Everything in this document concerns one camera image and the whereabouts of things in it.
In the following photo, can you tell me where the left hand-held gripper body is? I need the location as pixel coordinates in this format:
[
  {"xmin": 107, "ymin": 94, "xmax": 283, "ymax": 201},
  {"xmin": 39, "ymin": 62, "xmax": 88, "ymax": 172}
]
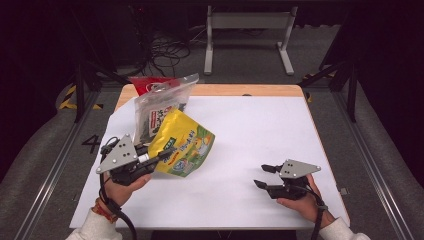
[{"xmin": 95, "ymin": 134, "xmax": 158, "ymax": 187}]

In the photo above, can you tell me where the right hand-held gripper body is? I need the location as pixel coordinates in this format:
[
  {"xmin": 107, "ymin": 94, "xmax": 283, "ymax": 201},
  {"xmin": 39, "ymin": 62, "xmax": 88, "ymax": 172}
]
[{"xmin": 266, "ymin": 159, "xmax": 322, "ymax": 201}]

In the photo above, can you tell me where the yellow spout pouch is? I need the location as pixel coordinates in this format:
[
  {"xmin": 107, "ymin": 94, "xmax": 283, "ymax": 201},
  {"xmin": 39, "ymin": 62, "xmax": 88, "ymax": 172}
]
[{"xmin": 147, "ymin": 108, "xmax": 216, "ymax": 178}]

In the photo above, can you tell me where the clear bag of dried vegetables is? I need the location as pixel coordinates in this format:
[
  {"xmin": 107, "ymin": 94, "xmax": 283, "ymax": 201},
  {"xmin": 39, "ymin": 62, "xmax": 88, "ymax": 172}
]
[{"xmin": 133, "ymin": 73, "xmax": 200, "ymax": 146}]

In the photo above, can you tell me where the red and white packet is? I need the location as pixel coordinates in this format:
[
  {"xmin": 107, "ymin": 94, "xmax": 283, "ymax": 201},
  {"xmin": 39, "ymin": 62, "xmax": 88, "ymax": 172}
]
[{"xmin": 129, "ymin": 76, "xmax": 179, "ymax": 97}]

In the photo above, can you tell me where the person's left hand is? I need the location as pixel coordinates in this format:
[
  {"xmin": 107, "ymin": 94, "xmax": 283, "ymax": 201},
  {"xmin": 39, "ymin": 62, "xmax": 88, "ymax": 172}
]
[{"xmin": 101, "ymin": 173, "xmax": 153, "ymax": 208}]

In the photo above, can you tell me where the person's right hand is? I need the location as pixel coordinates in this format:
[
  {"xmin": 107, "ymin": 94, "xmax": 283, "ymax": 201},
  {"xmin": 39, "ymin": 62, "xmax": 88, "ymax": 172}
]
[{"xmin": 277, "ymin": 174, "xmax": 335, "ymax": 224}]

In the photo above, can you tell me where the white table mat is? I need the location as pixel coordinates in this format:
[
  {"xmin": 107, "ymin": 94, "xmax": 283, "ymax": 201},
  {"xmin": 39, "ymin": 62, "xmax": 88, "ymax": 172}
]
[{"xmin": 69, "ymin": 95, "xmax": 350, "ymax": 231}]

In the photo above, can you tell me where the black metal stand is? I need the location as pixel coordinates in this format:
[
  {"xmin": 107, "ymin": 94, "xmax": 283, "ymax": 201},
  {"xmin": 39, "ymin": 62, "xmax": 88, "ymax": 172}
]
[
  {"xmin": 299, "ymin": 59, "xmax": 360, "ymax": 123},
  {"xmin": 71, "ymin": 59, "xmax": 132, "ymax": 123}
]

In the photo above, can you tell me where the yellow black hazard tape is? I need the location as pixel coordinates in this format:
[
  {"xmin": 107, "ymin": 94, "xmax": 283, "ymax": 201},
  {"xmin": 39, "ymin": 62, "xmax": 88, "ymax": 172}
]
[{"xmin": 59, "ymin": 84, "xmax": 104, "ymax": 111}]

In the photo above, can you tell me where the white metal stand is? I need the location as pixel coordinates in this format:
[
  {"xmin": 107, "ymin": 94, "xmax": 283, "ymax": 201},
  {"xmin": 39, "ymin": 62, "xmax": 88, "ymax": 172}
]
[{"xmin": 203, "ymin": 5, "xmax": 299, "ymax": 76}]

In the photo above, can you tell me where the red bead bracelet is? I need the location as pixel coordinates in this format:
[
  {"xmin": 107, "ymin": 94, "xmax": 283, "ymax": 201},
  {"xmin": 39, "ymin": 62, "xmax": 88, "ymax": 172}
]
[{"xmin": 91, "ymin": 198, "xmax": 118, "ymax": 223}]

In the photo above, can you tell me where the right hand-held gripper cable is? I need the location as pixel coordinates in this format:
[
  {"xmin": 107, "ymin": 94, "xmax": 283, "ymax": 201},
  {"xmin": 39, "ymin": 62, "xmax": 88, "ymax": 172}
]
[{"xmin": 299, "ymin": 184, "xmax": 330, "ymax": 240}]

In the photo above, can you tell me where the hand-held gripper cable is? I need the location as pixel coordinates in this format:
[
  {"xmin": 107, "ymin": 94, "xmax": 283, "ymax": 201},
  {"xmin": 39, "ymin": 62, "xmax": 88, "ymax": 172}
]
[
  {"xmin": 299, "ymin": 184, "xmax": 330, "ymax": 240},
  {"xmin": 98, "ymin": 136, "xmax": 138, "ymax": 240}
]

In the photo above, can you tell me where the left hand-held gripper cable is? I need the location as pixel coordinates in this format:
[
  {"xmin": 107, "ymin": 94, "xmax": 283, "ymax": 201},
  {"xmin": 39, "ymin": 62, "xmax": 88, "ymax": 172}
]
[{"xmin": 98, "ymin": 136, "xmax": 138, "ymax": 240}]

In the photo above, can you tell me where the metal floor rail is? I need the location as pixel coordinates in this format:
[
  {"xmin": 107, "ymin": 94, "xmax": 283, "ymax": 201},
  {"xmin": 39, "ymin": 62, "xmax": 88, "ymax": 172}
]
[
  {"xmin": 13, "ymin": 89, "xmax": 101, "ymax": 240},
  {"xmin": 333, "ymin": 89, "xmax": 414, "ymax": 240}
]

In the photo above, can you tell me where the tangle of black floor cables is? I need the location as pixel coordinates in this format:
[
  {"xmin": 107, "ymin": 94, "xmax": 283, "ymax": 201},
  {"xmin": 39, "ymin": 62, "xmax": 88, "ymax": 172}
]
[{"xmin": 143, "ymin": 31, "xmax": 192, "ymax": 84}]

